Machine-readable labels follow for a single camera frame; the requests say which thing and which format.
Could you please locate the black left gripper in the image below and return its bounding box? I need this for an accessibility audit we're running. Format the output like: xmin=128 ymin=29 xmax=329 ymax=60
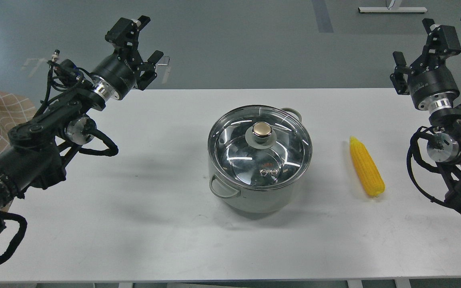
xmin=91 ymin=15 xmax=164 ymax=100

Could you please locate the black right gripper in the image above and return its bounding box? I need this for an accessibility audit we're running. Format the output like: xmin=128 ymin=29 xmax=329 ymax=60
xmin=390 ymin=18 xmax=461 ymax=111

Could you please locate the yellow corn cob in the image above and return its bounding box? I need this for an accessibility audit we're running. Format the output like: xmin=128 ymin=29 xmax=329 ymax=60
xmin=349 ymin=136 xmax=385 ymax=197

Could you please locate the glass pot lid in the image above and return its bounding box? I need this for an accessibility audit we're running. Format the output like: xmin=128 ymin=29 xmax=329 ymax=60
xmin=207 ymin=105 xmax=313 ymax=191

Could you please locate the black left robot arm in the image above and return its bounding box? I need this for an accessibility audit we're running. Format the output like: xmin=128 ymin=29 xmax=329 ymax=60
xmin=0 ymin=15 xmax=164 ymax=265

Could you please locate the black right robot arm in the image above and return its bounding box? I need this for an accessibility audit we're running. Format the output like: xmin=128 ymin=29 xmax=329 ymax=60
xmin=390 ymin=18 xmax=461 ymax=215

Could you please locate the stainless steel pot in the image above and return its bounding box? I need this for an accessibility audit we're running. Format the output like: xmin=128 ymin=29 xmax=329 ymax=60
xmin=207 ymin=105 xmax=313 ymax=214

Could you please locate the white table base bar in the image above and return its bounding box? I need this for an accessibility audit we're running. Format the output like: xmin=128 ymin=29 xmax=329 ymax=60
xmin=357 ymin=7 xmax=428 ymax=14

